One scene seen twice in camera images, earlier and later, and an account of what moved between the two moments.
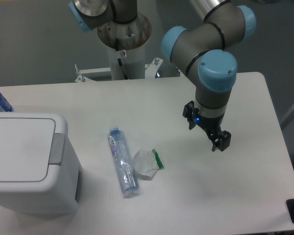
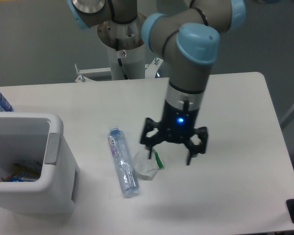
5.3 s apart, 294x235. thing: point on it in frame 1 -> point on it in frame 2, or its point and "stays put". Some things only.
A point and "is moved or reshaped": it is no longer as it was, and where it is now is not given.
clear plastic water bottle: x=123 y=161 stays put
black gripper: x=212 y=125 -> x=177 y=123
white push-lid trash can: x=34 y=168 is moved or reshaped
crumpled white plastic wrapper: x=147 y=162 stays put
